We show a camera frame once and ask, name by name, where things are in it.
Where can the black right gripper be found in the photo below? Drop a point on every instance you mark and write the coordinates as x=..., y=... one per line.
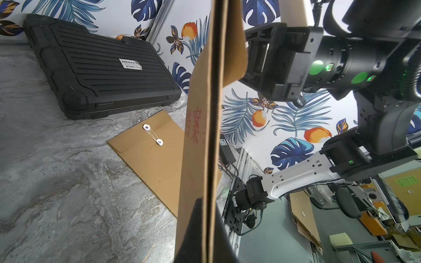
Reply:
x=279, y=60

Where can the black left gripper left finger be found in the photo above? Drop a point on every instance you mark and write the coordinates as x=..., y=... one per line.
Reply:
x=191, y=249

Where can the black power adapter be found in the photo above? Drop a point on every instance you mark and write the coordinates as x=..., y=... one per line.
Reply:
x=225, y=153

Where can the black plastic tool case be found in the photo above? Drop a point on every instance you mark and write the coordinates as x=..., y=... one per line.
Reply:
x=93, y=76

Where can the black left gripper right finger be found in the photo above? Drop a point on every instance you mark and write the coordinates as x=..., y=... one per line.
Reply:
x=222, y=250

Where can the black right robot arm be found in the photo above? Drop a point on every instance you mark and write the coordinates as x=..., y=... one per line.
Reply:
x=329, y=93

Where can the brown kraft file bag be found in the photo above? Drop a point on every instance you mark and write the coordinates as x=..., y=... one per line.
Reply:
x=223, y=61
x=153, y=149

